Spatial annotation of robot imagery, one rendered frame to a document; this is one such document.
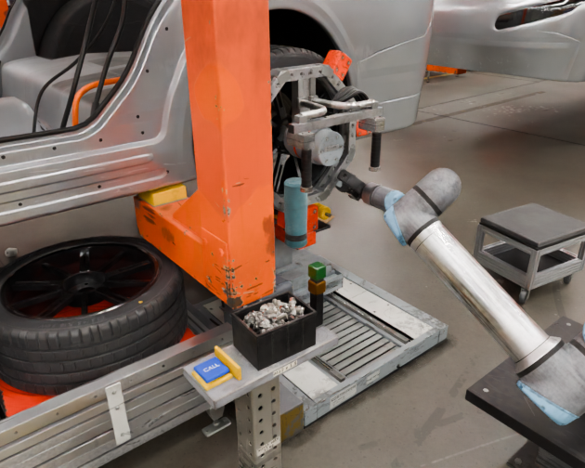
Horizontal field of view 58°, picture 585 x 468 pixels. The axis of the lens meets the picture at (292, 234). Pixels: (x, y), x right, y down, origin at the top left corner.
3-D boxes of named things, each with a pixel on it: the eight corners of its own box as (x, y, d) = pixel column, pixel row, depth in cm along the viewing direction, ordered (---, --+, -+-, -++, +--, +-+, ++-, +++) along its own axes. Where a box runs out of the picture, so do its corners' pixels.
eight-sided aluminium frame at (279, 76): (344, 187, 232) (348, 58, 209) (354, 191, 228) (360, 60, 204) (240, 219, 202) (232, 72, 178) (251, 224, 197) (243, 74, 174)
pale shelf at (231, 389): (303, 318, 169) (303, 310, 168) (339, 344, 157) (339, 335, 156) (183, 375, 145) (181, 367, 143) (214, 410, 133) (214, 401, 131)
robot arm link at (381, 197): (399, 221, 205) (388, 209, 198) (376, 211, 214) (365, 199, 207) (412, 201, 206) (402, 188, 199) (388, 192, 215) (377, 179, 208)
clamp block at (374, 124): (367, 125, 200) (368, 112, 198) (384, 130, 194) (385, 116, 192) (357, 128, 198) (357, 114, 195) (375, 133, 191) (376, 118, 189)
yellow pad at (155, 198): (171, 188, 203) (169, 175, 201) (188, 198, 194) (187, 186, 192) (137, 196, 196) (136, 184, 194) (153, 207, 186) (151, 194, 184)
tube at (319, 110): (303, 107, 195) (303, 78, 190) (338, 116, 181) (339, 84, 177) (265, 114, 185) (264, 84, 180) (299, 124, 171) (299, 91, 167)
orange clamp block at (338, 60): (329, 79, 208) (339, 58, 207) (343, 82, 202) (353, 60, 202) (318, 70, 203) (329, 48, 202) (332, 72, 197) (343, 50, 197)
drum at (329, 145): (308, 151, 212) (308, 116, 206) (345, 163, 197) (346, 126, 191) (281, 158, 204) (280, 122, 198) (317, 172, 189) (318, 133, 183)
